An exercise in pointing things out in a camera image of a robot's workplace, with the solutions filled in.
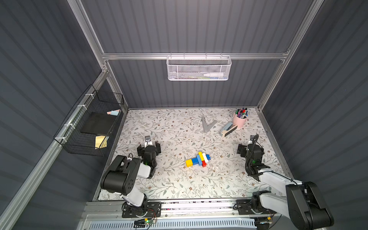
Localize small yellow lego brick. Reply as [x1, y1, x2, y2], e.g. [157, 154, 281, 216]
[186, 159, 193, 167]

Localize long light blue lego brick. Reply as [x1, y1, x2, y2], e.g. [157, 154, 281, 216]
[196, 155, 202, 166]

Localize yellow long lego brick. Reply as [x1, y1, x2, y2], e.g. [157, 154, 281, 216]
[198, 152, 205, 161]

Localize white lego brick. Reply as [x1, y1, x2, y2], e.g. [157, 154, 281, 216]
[203, 153, 209, 163]

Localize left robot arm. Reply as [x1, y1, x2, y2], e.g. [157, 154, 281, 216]
[100, 138, 161, 209]

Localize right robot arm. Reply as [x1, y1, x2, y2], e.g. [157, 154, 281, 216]
[237, 141, 334, 230]

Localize pink pen cup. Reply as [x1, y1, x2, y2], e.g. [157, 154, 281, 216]
[232, 108, 248, 130]

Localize yellow sticky notes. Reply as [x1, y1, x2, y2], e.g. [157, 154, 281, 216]
[95, 136, 109, 149]

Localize floral table mat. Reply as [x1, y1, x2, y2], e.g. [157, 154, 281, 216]
[114, 108, 284, 199]

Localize pastel sticky note pad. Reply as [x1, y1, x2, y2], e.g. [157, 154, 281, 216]
[107, 109, 121, 116]

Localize black notebook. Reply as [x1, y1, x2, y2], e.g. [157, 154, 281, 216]
[80, 112, 116, 136]

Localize white marker bottle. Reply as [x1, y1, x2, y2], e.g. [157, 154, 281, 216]
[204, 72, 224, 78]

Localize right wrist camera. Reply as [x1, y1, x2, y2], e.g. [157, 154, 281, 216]
[249, 134, 259, 144]

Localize grey V-shaped bracket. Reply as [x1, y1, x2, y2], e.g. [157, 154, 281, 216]
[201, 117, 217, 133]

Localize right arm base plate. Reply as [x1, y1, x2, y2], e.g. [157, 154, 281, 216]
[232, 199, 276, 216]

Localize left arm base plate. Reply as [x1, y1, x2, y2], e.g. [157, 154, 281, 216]
[122, 202, 162, 218]

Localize black wire basket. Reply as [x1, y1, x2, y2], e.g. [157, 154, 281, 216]
[54, 85, 124, 157]

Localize white wire mesh basket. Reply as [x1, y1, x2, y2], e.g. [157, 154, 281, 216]
[166, 54, 232, 81]

